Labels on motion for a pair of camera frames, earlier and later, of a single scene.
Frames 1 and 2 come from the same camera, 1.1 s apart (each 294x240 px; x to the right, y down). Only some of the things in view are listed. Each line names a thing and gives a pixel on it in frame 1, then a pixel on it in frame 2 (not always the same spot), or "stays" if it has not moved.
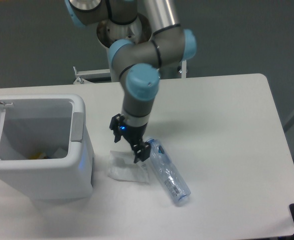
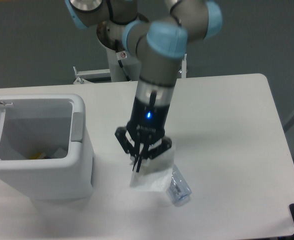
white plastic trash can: (47, 153) stays
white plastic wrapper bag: (122, 167) -> (152, 174)
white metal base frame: (85, 76) stays
